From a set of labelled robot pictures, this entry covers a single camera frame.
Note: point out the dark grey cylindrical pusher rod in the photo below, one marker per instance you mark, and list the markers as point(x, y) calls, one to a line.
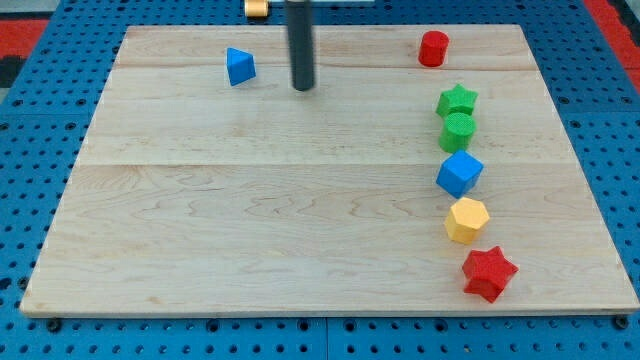
point(301, 46)

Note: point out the blue cube block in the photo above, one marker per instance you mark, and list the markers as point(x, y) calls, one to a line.
point(459, 173)

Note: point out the yellow block at top edge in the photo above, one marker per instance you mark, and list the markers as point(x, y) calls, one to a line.
point(256, 8)

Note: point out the blue triangular prism block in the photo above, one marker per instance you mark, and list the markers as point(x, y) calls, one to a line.
point(240, 66)

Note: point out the red cylinder block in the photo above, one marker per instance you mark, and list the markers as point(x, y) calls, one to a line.
point(433, 48)

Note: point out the green star block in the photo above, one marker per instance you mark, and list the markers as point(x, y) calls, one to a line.
point(456, 100)

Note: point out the green cylinder block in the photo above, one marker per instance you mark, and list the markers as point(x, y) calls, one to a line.
point(457, 132)

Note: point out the light wooden board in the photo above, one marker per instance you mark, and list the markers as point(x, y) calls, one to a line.
point(192, 198)

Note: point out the yellow hexagon block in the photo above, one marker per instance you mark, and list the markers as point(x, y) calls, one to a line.
point(466, 220)

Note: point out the red star block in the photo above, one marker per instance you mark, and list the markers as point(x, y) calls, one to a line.
point(487, 273)

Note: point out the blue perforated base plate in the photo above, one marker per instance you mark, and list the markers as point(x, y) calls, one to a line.
point(586, 53)

